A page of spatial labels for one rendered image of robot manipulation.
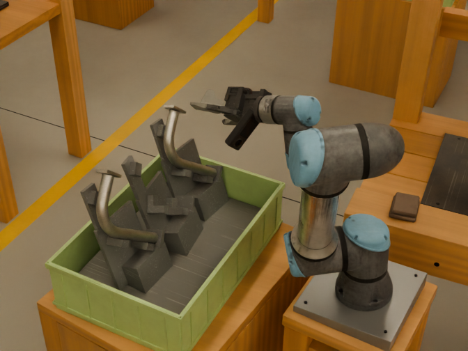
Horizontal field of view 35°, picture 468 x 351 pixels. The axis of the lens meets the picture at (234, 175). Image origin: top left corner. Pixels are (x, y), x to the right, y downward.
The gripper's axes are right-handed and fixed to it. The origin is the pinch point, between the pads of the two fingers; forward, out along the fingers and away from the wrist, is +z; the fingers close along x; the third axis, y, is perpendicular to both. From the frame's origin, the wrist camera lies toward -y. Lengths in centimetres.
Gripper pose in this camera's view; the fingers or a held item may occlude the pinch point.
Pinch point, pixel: (205, 115)
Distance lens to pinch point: 208.0
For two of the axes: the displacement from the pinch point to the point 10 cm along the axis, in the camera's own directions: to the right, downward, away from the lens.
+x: -5.8, -2.6, -7.7
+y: 2.2, -9.6, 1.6
